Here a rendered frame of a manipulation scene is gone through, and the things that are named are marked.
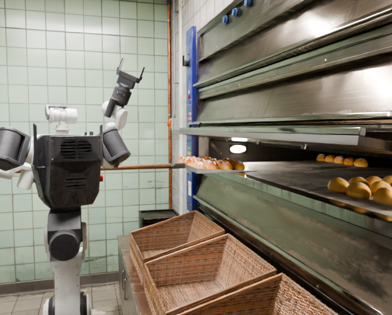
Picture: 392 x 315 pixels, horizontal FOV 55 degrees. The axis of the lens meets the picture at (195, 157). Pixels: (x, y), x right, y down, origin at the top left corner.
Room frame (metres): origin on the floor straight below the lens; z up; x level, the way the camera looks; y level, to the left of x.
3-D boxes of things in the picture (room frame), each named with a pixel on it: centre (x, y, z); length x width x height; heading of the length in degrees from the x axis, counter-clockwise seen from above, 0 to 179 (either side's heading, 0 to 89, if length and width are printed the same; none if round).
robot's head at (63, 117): (1.63, 0.57, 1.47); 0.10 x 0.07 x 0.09; 123
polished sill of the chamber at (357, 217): (1.79, -0.30, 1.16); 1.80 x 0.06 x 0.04; 16
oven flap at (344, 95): (1.79, -0.28, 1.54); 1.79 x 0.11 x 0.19; 16
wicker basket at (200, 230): (2.27, 0.14, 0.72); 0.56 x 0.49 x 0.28; 17
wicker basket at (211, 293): (1.69, -0.03, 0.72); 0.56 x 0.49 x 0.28; 16
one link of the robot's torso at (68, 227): (1.54, 0.55, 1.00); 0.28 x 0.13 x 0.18; 17
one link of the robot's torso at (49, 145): (1.57, 0.54, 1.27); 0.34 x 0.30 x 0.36; 123
